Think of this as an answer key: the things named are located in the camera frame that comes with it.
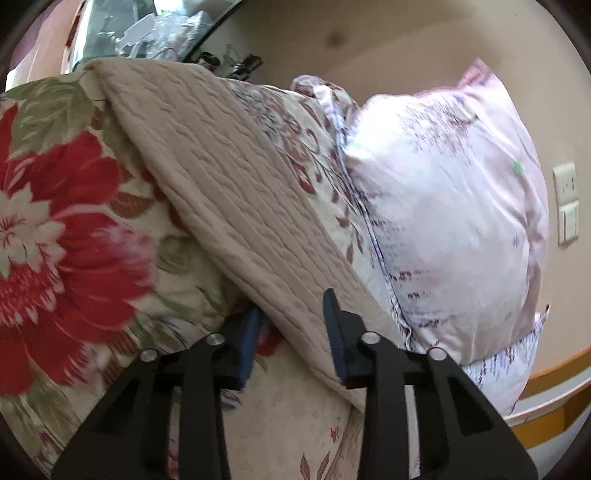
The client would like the pink floral left pillow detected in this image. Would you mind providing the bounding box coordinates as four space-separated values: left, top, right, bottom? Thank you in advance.
291 60 550 365

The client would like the white wall switch panel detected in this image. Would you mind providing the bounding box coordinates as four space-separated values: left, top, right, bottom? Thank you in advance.
553 162 580 248

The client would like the pink blue right pillow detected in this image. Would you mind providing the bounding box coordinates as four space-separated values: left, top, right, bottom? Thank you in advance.
463 305 551 417

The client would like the beige cable-knit sweater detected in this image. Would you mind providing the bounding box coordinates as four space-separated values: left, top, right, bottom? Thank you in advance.
85 58 408 480

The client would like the floral bedspread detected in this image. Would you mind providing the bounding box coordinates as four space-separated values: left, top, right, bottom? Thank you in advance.
0 68 385 480

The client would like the wooden wardrobe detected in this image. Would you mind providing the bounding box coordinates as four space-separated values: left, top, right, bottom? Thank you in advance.
506 348 590 456

